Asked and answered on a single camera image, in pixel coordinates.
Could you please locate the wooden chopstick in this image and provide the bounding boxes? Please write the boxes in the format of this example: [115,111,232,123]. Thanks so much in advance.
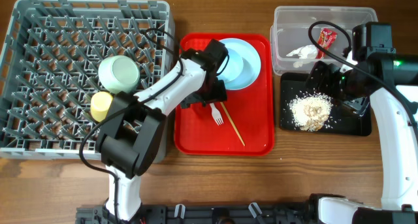
[220,102,246,147]

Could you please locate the light blue bowl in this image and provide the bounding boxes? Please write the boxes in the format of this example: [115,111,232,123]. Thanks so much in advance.
[221,48,244,82]

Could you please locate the red snack wrapper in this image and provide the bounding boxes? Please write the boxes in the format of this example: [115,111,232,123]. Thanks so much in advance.
[317,28,338,50]

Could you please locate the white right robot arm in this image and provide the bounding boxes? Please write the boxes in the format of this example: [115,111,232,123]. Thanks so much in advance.
[306,53,417,223]

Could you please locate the black food waste tray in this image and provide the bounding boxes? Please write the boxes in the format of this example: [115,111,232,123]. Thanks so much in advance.
[280,72,372,136]

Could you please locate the rice food leftovers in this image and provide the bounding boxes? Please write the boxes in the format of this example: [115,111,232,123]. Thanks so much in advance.
[288,93,333,131]

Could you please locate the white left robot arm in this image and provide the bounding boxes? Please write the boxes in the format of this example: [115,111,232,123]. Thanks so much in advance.
[95,46,229,223]

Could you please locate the white tissue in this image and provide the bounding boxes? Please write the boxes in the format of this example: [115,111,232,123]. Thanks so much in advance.
[286,44,318,59]

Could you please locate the green saucer bowl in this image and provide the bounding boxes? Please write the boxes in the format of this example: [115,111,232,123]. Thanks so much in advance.
[98,56,140,94]

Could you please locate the light blue plate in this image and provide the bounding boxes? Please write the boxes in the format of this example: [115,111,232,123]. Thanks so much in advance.
[218,38,261,90]

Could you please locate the yellow plastic cup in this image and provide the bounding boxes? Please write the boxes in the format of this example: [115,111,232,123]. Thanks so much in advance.
[90,91,113,122]

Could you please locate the white plastic fork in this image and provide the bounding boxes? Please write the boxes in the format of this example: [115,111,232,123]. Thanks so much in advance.
[210,103,223,125]

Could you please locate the red plastic tray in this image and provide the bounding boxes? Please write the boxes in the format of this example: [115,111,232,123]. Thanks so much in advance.
[174,33,274,156]

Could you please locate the clear plastic bin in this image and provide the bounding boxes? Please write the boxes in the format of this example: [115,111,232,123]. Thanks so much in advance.
[270,6,378,76]

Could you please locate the grey dishwasher rack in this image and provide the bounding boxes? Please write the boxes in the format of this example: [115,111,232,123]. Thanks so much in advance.
[1,0,175,160]

